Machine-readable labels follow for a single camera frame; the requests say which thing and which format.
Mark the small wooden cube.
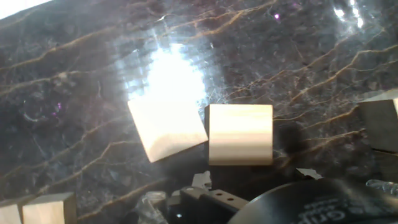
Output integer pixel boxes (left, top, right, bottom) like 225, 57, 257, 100
0, 202, 23, 224
21, 192, 78, 224

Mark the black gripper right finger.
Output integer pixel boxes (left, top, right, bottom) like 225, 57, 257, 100
295, 167, 324, 181

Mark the dark marble pattern mat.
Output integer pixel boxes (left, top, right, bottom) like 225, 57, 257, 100
0, 0, 398, 224

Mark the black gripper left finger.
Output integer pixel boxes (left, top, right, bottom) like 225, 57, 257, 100
167, 170, 249, 224

